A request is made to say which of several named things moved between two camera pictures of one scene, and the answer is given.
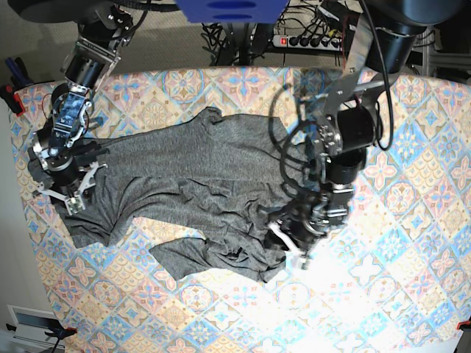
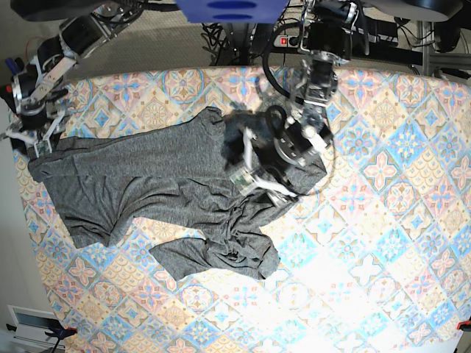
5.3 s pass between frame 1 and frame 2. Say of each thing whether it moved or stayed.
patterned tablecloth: stayed
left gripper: moved
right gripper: moved
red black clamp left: stayed
